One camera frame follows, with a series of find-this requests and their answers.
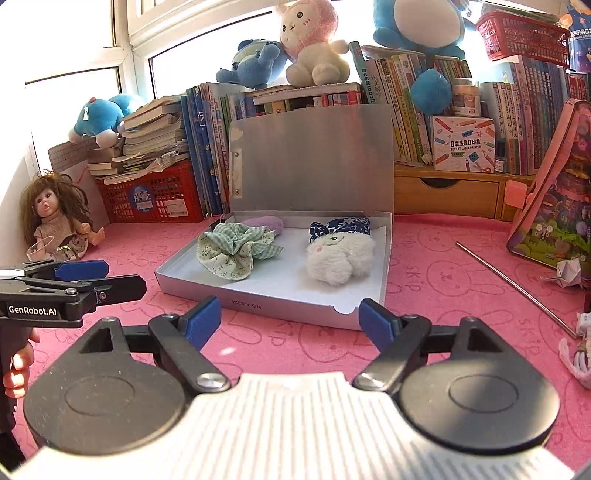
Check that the pink toy house case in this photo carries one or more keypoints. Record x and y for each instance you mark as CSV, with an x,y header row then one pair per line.
x,y
563,203

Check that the pink rabbit print mat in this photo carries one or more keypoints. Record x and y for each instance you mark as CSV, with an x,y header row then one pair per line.
x,y
438,286

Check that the pocket label printer box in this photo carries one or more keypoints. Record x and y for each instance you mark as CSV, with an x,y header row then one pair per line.
x,y
464,143

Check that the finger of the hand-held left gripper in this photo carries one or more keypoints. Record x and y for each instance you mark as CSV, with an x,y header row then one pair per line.
x,y
81,269
120,290

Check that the brown-haired doll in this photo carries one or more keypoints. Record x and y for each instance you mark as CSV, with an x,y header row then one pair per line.
x,y
51,207

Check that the row of tall children's books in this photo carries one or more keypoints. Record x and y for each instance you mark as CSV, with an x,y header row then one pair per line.
x,y
526,115

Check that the blue alien plush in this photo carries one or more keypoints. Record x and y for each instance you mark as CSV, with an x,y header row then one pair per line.
x,y
251,62

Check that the large blue and white plush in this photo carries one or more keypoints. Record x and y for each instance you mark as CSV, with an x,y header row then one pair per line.
x,y
420,23

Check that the green gingham scrunchie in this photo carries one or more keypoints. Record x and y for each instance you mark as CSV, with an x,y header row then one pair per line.
x,y
231,254

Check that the stack of worn books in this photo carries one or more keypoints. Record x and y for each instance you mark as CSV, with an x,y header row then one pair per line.
x,y
147,134

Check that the row of small colourful books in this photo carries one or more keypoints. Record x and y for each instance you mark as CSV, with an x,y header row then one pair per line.
x,y
295,98

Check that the silver cardboard box with lid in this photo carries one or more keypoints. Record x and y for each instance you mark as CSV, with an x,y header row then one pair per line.
x,y
314,157

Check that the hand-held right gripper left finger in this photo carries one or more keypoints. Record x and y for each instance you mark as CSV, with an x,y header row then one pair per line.
x,y
203,323

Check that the crumpled white paper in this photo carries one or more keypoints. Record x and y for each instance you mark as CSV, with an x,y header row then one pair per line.
x,y
565,272

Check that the white window frame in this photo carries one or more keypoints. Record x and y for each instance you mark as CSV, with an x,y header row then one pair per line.
x,y
122,50

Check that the white fluffy plush blue headscarf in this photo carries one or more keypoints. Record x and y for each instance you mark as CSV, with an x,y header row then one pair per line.
x,y
339,261

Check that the brick print paper bag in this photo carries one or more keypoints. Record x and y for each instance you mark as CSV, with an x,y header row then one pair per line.
x,y
69,154

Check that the pink and white sheep plush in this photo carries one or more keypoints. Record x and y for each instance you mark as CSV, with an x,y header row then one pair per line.
x,y
314,50

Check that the dark blue printed box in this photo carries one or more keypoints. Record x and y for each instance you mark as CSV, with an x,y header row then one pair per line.
x,y
579,41

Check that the small purple plush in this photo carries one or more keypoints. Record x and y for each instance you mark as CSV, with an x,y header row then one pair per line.
x,y
268,225

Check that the red plastic mesh basket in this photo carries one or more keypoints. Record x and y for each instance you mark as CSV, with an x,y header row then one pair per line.
x,y
521,39

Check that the thin metal rod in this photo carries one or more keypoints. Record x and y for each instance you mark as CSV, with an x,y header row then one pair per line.
x,y
512,281

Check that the row of thin blue books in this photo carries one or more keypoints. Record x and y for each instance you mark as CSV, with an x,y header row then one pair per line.
x,y
205,147

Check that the pink plastic block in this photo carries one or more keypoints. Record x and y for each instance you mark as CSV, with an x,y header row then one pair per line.
x,y
514,194

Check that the red plastic basket white label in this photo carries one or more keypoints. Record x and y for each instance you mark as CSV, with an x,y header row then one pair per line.
x,y
161,194

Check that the white jar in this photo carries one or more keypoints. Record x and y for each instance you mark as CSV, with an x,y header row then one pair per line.
x,y
466,99

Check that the blue cat plush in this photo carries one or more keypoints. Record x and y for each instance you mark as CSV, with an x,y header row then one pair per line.
x,y
99,117

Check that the small glass bottle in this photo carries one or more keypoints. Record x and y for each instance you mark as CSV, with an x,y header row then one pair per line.
x,y
500,159

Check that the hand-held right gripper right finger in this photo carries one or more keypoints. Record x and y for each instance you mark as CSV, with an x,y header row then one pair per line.
x,y
375,323

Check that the wooden shelf with drawer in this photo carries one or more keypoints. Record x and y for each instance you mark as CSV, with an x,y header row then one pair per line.
x,y
443,194

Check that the person's left hand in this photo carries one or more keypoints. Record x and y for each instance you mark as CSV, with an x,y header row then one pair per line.
x,y
14,369

